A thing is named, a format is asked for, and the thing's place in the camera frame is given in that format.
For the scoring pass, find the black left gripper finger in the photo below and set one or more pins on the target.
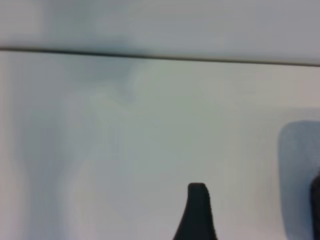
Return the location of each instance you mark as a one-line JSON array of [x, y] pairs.
[[197, 215]]

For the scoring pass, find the dark brown wicker basket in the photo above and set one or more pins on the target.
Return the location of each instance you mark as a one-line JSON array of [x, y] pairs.
[[316, 212]]

